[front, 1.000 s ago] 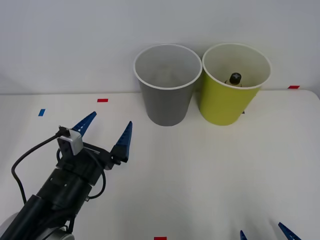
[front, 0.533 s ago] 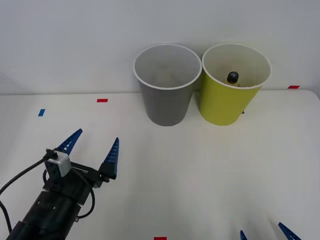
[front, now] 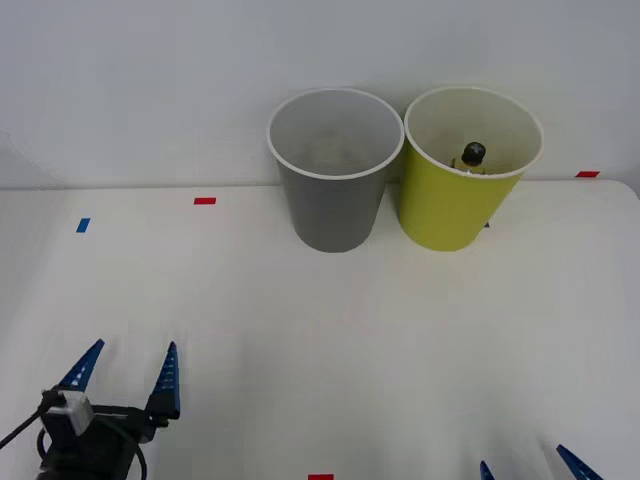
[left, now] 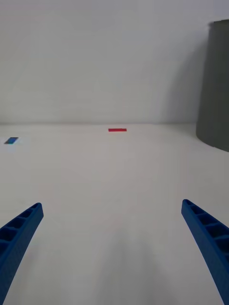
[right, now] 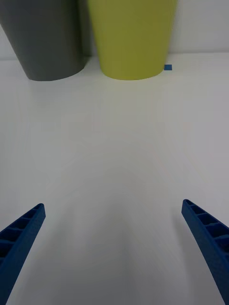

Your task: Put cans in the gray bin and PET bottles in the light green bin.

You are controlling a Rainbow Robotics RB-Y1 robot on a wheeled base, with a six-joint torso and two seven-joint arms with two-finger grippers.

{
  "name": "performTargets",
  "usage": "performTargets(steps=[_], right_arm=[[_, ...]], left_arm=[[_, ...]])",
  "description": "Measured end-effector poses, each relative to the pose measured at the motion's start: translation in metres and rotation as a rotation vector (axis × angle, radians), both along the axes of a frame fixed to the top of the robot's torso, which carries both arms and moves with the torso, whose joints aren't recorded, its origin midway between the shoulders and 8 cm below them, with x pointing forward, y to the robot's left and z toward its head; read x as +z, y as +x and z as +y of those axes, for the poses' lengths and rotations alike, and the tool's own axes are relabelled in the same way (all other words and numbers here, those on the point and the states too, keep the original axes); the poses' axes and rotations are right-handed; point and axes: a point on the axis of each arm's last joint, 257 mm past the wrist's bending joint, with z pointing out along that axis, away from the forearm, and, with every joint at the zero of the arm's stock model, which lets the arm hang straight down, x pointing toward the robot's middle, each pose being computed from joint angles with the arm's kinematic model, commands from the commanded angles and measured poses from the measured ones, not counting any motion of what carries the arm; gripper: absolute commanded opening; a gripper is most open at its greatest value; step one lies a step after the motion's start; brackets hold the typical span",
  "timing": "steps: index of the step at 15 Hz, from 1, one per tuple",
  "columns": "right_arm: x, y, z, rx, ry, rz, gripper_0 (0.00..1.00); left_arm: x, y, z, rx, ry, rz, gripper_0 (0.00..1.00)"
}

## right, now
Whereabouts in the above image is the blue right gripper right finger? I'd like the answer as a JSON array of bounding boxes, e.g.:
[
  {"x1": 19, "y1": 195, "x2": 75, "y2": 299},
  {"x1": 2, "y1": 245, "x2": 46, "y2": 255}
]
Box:
[{"x1": 181, "y1": 199, "x2": 229, "y2": 305}]

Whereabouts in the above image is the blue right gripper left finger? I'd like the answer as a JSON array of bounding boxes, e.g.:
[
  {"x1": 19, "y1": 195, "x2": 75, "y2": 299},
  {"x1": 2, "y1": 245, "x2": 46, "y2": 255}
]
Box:
[{"x1": 0, "y1": 203, "x2": 46, "y2": 305}]

